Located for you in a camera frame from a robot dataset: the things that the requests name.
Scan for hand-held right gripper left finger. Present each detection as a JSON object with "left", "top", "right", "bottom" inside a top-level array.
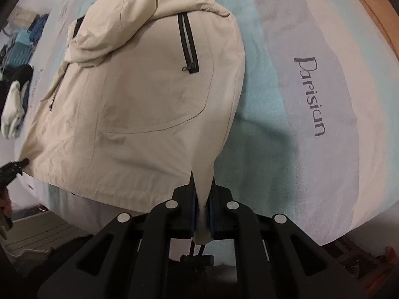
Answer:
[{"left": 37, "top": 184, "right": 200, "bottom": 299}]

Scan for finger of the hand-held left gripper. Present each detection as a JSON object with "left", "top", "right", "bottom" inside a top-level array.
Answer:
[
  {"left": 6, "top": 158, "right": 30, "bottom": 170},
  {"left": 0, "top": 167, "right": 23, "bottom": 184}
]

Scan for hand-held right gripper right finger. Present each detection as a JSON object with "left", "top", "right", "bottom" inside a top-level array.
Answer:
[{"left": 209, "top": 184, "right": 368, "bottom": 299}]

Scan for cream and black hooded jacket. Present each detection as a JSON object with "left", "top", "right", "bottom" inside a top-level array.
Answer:
[{"left": 19, "top": 0, "right": 247, "bottom": 273}]

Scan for pile of white clothes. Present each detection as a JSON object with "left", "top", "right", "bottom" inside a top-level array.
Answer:
[{"left": 0, "top": 80, "right": 30, "bottom": 139}]

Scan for person's left hand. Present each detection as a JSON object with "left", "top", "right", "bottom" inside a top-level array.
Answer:
[{"left": 0, "top": 188, "right": 13, "bottom": 222}]

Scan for black cloth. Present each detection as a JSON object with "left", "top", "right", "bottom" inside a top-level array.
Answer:
[{"left": 1, "top": 65, "right": 33, "bottom": 83}]

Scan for teal suitcase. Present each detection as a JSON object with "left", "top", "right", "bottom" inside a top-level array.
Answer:
[{"left": 6, "top": 29, "right": 35, "bottom": 69}]

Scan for bed with striped sheet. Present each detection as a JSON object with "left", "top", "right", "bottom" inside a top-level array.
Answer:
[{"left": 0, "top": 0, "right": 390, "bottom": 268}]

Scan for dark blue crumpled cloth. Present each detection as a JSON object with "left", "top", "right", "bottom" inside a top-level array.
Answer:
[{"left": 29, "top": 14, "right": 50, "bottom": 42}]

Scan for wooden headboard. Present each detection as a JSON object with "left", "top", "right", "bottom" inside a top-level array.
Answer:
[{"left": 338, "top": 0, "right": 399, "bottom": 78}]

